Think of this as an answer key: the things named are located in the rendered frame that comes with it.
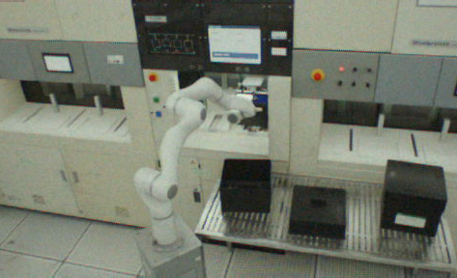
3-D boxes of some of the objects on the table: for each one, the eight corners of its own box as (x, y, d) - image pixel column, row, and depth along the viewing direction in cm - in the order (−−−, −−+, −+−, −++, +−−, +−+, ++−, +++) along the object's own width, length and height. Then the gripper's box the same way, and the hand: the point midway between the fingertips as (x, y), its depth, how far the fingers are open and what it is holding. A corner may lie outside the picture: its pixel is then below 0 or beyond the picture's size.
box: (378, 228, 222) (385, 191, 209) (380, 194, 245) (386, 158, 231) (437, 238, 213) (447, 201, 200) (433, 202, 236) (442, 166, 223)
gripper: (254, 101, 248) (262, 88, 262) (225, 98, 253) (234, 85, 267) (254, 112, 252) (262, 98, 266) (226, 109, 257) (235, 96, 271)
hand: (247, 93), depth 265 cm, fingers open, 6 cm apart
